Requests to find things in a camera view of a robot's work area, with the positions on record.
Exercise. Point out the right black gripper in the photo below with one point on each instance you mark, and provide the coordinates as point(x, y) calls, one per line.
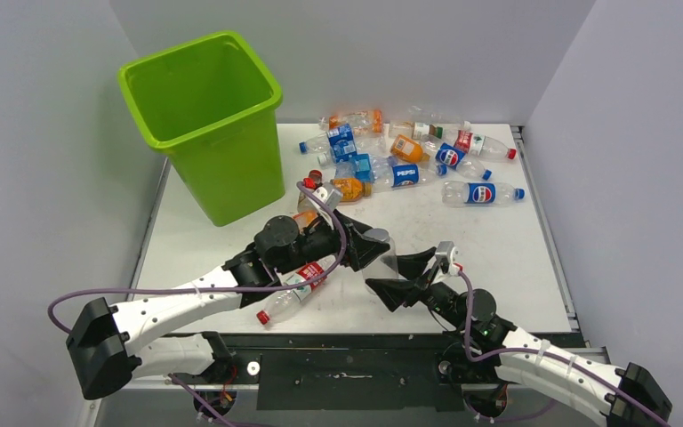
point(393, 292)

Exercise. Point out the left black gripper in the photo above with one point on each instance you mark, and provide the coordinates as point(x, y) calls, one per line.
point(363, 249)

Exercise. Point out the clear bottle without label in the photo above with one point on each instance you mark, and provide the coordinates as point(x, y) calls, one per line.
point(384, 266)

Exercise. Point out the pepsi bottle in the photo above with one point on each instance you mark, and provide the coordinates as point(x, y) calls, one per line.
point(389, 176)
point(456, 161)
point(458, 193)

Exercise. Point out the red label clear bottle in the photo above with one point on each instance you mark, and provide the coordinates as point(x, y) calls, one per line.
point(280, 306)

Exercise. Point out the green plastic bin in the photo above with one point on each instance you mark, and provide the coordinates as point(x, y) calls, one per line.
point(209, 105)

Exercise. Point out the crushed orange label bottle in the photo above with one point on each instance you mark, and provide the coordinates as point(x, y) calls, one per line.
point(304, 219)

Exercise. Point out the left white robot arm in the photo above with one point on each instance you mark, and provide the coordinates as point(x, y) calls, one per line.
point(111, 344)

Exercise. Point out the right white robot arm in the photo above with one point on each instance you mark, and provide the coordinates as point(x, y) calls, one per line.
point(606, 394)

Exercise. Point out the small orange juice bottle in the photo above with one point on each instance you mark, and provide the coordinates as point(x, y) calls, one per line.
point(352, 189)

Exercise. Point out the small red-cap bottle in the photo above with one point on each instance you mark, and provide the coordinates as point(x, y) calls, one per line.
point(312, 181)

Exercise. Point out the crushed blue label bottle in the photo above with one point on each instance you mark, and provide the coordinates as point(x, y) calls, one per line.
point(365, 167)

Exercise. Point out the blue label clear bottle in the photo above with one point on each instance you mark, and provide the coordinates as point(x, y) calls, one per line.
point(341, 144)

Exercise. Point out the orange bottle barcode label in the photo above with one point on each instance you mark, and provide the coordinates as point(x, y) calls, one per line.
point(408, 150)

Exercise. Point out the green-red label bottle rear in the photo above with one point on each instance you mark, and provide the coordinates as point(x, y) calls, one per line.
point(421, 131)

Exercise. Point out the orange label bottle rear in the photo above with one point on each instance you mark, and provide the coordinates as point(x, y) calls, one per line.
point(362, 122)

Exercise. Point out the red label bottle rear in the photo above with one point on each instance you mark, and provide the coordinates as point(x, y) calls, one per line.
point(482, 146)

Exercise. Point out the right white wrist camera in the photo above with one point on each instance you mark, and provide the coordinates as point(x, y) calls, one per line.
point(445, 256)

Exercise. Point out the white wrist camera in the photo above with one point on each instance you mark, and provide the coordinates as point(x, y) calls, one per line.
point(445, 256)
point(328, 194)

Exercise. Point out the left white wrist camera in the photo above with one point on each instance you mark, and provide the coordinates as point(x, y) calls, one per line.
point(328, 194)

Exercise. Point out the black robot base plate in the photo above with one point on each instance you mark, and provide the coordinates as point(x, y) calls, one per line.
point(347, 371)

